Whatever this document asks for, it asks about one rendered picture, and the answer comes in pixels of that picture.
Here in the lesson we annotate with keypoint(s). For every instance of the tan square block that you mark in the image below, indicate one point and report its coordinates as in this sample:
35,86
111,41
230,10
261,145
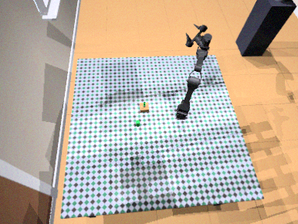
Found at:
144,109

